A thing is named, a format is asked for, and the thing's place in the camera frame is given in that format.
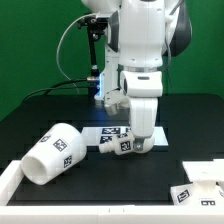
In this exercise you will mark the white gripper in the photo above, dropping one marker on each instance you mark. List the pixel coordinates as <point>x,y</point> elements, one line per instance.
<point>143,113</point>

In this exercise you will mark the white lamp bulb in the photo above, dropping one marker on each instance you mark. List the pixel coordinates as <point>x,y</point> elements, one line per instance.
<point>123,144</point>

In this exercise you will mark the white lamp base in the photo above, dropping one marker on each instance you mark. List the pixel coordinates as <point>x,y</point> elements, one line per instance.
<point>206,187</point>

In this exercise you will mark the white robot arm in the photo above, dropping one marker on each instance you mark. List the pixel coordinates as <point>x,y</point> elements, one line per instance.
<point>139,34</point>

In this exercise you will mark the white lamp shade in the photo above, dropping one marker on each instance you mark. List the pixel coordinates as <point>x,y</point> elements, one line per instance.
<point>56,151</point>

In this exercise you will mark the white marker sheet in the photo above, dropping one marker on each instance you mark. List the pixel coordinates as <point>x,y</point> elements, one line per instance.
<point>94,136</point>

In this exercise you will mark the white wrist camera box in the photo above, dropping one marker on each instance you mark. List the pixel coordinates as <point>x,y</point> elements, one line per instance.
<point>142,85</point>

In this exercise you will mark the black camera on stand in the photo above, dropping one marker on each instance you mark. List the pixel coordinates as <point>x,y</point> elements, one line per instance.
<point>95,30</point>

